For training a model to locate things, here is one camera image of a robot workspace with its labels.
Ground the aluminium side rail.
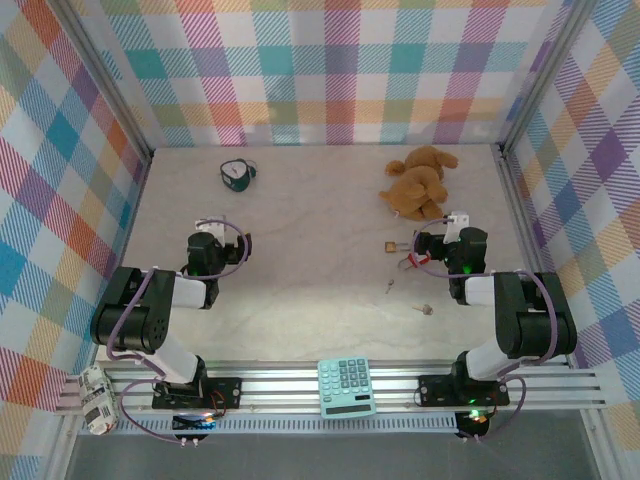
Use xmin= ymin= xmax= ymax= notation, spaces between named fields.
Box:
xmin=492 ymin=143 xmax=574 ymax=359

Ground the aluminium mounting rail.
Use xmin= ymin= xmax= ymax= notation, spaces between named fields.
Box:
xmin=53 ymin=358 xmax=610 ymax=417

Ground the red padlock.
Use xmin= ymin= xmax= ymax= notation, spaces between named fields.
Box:
xmin=397 ymin=252 xmax=432 ymax=272

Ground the newspaper print wrapped roll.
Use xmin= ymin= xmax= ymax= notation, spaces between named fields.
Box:
xmin=75 ymin=364 xmax=121 ymax=437

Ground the teal calculator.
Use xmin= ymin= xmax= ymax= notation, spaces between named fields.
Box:
xmin=317 ymin=356 xmax=376 ymax=420

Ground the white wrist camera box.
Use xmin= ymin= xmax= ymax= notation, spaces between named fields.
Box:
xmin=193 ymin=214 xmax=227 ymax=242
xmin=444 ymin=211 xmax=471 ymax=245

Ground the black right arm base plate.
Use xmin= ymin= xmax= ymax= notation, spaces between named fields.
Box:
xmin=417 ymin=373 xmax=511 ymax=407

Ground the grey slotted cable duct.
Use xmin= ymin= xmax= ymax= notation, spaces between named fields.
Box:
xmin=78 ymin=416 xmax=464 ymax=437

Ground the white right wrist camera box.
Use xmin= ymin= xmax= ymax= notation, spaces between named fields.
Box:
xmin=444 ymin=211 xmax=471 ymax=245

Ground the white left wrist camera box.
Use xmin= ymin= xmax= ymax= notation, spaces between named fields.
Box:
xmin=193 ymin=214 xmax=227 ymax=242

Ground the teal alarm clock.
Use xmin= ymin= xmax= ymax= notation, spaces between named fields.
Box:
xmin=218 ymin=157 xmax=259 ymax=194

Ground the aluminium frame post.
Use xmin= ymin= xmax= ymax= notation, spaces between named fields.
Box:
xmin=498 ymin=0 xmax=596 ymax=156
xmin=47 ymin=0 xmax=155 ymax=160

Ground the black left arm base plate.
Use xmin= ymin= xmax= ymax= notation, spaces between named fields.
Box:
xmin=151 ymin=377 xmax=243 ymax=410

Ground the brown plush toy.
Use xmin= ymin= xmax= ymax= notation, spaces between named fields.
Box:
xmin=378 ymin=146 xmax=460 ymax=222

